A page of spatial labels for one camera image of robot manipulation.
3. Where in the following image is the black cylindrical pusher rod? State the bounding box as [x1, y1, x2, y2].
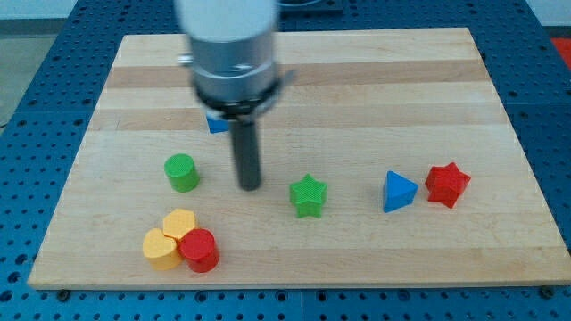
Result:
[229, 121, 261, 191]

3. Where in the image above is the green star block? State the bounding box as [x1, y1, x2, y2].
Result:
[289, 174, 328, 218]

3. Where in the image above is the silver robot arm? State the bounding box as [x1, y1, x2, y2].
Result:
[174, 0, 294, 191]

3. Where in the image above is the blue block behind arm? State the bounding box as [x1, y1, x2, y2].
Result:
[206, 114, 229, 134]

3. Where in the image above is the red star block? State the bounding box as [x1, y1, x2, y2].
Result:
[425, 162, 471, 209]

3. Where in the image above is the green cylinder block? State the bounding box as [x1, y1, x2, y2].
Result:
[163, 153, 200, 193]

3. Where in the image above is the red cylinder block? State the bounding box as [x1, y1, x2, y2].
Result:
[179, 228, 219, 273]

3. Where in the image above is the yellow heart block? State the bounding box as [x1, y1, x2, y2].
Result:
[142, 228, 183, 270]

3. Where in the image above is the wooden board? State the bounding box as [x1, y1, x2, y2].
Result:
[29, 28, 570, 290]

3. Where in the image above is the blue triangle block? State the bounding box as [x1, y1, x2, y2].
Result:
[383, 170, 418, 213]

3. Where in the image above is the red object at edge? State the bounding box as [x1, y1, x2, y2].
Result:
[550, 37, 571, 69]

